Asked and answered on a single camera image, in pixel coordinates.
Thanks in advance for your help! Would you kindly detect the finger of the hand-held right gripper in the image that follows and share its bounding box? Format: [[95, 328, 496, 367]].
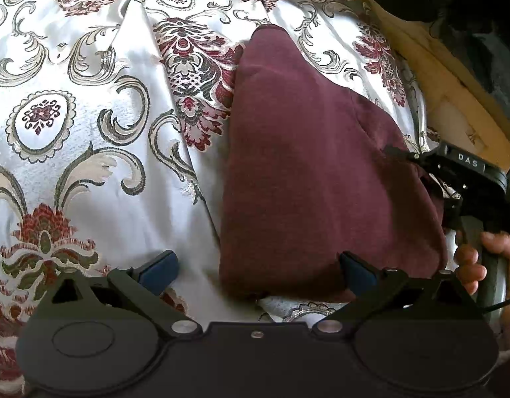
[[383, 144, 435, 167]]

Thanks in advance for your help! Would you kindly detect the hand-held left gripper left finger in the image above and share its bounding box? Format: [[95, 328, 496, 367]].
[[41, 250, 203, 338]]

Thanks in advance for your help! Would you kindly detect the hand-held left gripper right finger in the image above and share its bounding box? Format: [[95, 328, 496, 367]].
[[313, 251, 473, 338]]

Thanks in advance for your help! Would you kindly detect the maroon cloth garment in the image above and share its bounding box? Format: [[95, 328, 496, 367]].
[[219, 24, 448, 304]]

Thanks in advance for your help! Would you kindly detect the person's right hand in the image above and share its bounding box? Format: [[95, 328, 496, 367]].
[[454, 231, 510, 338]]

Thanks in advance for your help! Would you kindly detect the white floral bedspread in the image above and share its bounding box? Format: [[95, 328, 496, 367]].
[[0, 0, 460, 396]]

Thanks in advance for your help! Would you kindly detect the wooden bed frame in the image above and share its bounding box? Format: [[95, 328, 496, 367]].
[[118, 0, 510, 175]]

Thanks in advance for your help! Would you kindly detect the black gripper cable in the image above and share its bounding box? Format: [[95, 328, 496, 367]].
[[478, 294, 510, 312]]

